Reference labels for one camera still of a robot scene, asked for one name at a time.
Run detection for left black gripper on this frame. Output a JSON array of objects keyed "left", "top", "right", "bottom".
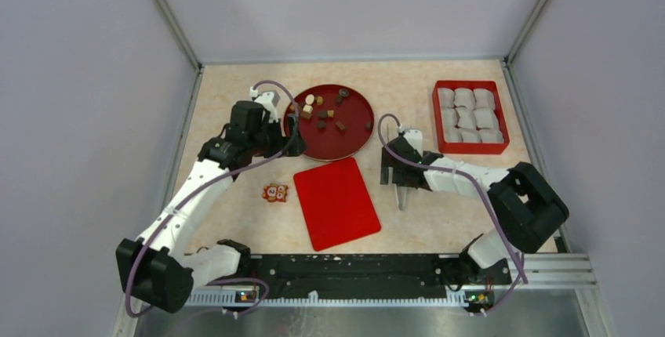
[{"left": 248, "top": 114, "right": 307, "bottom": 158}]

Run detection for metal tongs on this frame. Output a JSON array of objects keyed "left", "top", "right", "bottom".
[{"left": 395, "top": 186, "right": 409, "bottom": 212}]

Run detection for red rectangular lid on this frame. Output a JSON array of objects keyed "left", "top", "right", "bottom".
[{"left": 293, "top": 157, "right": 381, "bottom": 252}]

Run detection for round dark red tray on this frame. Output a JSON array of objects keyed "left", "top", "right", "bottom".
[{"left": 295, "top": 84, "right": 375, "bottom": 161}]

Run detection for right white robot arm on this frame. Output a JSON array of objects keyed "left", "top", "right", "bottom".
[{"left": 380, "top": 129, "right": 569, "bottom": 284}]

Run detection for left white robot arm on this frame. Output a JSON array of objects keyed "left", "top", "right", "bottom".
[{"left": 116, "top": 97, "right": 305, "bottom": 317}]

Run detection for red chocolate box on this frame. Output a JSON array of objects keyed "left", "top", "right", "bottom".
[{"left": 431, "top": 80, "right": 510, "bottom": 155}]

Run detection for red owl number block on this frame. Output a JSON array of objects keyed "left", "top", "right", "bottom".
[{"left": 262, "top": 183, "right": 289, "bottom": 203}]

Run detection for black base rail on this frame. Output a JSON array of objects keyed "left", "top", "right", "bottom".
[{"left": 233, "top": 253, "right": 512, "bottom": 301}]

